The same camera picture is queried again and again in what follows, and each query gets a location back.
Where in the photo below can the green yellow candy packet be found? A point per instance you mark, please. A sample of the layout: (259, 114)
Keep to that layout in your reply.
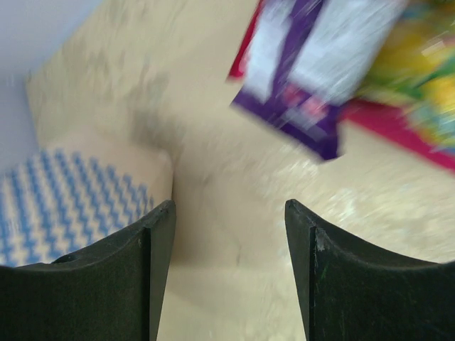
(414, 71)

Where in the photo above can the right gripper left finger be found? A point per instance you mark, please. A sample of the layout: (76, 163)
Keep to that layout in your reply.
(110, 290)

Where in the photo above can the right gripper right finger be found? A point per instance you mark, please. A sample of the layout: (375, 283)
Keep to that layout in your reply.
(350, 289)

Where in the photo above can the pink cookie snack packet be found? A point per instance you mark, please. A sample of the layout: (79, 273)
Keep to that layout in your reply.
(385, 121)

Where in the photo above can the purple white snack packet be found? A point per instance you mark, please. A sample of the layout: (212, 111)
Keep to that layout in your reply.
(307, 59)

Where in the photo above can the blue checkered paper bag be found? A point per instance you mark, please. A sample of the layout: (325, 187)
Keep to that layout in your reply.
(75, 193)

